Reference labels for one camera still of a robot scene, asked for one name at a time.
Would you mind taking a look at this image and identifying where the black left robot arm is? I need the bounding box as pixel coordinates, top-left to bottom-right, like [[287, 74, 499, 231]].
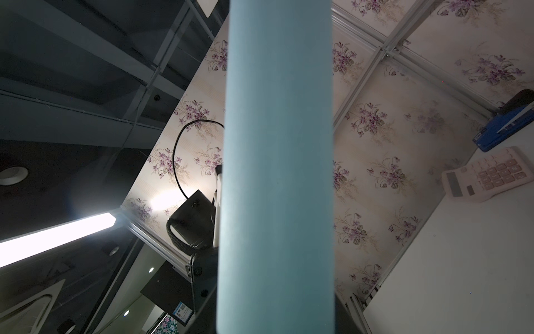
[[165, 190, 215, 256]]

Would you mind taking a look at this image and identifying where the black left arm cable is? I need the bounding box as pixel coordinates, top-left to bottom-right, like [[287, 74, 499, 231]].
[[172, 119, 225, 200]]

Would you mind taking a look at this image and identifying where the pink desk calculator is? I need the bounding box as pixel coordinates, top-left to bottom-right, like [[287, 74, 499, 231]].
[[441, 147, 533, 203]]

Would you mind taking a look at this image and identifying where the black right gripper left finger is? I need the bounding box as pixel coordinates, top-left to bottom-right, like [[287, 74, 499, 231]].
[[186, 250, 218, 333]]

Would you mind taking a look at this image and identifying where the blue black stapler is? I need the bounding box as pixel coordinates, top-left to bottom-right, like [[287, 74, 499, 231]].
[[473, 89, 533, 153]]

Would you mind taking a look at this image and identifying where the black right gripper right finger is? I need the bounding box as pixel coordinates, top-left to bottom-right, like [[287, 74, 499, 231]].
[[335, 294, 362, 334]]

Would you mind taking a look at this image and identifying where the light blue paper sheet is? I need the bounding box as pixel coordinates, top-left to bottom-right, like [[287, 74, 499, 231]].
[[216, 1, 335, 333]]

